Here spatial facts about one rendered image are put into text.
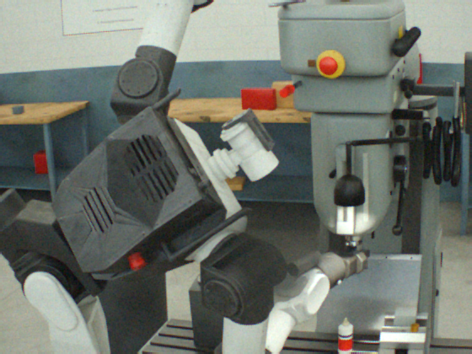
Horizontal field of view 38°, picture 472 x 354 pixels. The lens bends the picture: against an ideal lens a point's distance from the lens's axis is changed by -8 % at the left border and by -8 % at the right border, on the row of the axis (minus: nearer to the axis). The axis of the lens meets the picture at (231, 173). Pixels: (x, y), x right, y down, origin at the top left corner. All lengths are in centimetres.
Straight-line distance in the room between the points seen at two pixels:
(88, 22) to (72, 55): 37
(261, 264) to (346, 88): 50
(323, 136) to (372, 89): 18
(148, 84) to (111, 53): 538
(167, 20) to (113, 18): 523
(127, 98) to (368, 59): 51
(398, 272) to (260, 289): 100
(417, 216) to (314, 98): 70
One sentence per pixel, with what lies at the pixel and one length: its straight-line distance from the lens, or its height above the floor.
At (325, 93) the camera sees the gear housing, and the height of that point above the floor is 168.
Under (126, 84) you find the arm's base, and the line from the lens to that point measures 146.
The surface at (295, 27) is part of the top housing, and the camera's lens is 158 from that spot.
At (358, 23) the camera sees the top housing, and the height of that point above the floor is 185.
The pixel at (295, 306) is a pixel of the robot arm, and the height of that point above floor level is 123.
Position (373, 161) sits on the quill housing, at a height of 151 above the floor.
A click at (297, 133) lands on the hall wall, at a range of 629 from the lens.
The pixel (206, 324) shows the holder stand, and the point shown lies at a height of 101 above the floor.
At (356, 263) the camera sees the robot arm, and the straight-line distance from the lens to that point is 185.
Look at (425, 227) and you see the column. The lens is 227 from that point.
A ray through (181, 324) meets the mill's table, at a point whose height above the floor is 93.
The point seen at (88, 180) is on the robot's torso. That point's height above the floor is 161.
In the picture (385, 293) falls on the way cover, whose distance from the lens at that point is 230.
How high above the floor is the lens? 196
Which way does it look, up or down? 16 degrees down
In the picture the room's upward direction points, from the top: 4 degrees counter-clockwise
